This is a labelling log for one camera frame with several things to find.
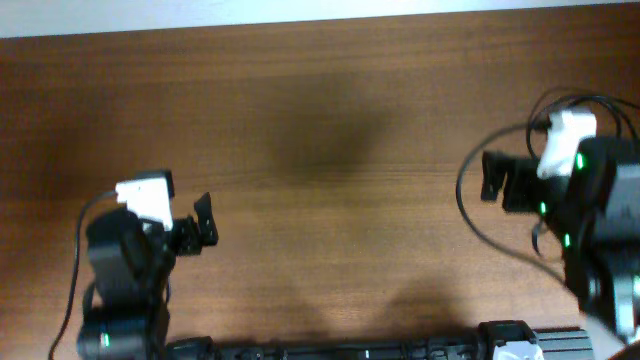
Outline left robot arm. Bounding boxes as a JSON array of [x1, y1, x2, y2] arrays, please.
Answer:
[[76, 193, 219, 359]]

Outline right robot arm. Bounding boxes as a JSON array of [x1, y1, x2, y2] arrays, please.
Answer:
[[481, 136, 639, 343]]

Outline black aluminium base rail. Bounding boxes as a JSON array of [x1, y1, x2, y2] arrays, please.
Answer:
[[167, 320, 595, 360]]

